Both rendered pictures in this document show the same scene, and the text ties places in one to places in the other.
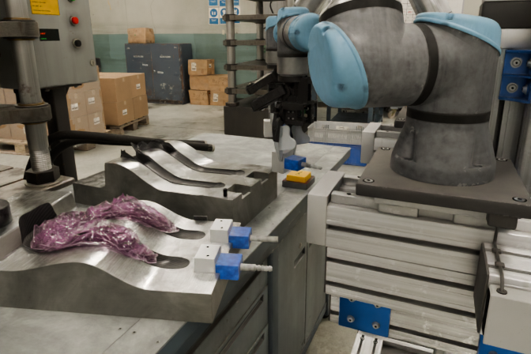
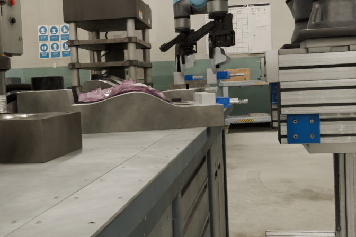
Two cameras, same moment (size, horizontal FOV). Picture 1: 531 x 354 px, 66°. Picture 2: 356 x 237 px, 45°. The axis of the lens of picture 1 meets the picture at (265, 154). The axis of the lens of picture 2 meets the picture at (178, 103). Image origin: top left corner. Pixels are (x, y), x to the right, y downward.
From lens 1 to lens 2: 0.73 m
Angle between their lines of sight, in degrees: 19
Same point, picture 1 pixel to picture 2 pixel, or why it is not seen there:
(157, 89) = not seen: outside the picture
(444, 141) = (338, 6)
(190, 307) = (210, 116)
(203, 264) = (207, 97)
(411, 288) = (332, 95)
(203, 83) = not seen: hidden behind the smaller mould
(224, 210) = (188, 98)
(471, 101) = not seen: outside the picture
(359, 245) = (300, 75)
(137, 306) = (175, 120)
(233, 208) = not seen: hidden behind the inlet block
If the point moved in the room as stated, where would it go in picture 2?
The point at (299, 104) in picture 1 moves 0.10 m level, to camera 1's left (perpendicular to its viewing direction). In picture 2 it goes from (227, 29) to (199, 30)
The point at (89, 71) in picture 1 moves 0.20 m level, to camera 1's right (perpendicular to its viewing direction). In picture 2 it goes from (18, 45) to (64, 44)
